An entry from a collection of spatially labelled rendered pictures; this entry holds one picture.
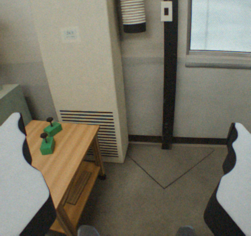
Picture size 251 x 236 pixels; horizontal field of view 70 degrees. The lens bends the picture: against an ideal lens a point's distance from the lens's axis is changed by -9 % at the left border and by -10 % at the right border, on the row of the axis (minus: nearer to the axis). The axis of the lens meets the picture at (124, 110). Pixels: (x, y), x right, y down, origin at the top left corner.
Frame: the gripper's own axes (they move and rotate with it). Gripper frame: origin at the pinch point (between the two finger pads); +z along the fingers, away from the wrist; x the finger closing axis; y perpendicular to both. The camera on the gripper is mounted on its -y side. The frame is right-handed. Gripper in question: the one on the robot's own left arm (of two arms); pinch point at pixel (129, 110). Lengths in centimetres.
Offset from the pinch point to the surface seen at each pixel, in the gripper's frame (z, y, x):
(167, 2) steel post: 124, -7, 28
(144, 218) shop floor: 59, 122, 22
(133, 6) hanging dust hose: 120, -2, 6
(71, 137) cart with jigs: 88, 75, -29
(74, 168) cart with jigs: 61, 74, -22
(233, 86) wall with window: 125, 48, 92
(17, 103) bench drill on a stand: 135, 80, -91
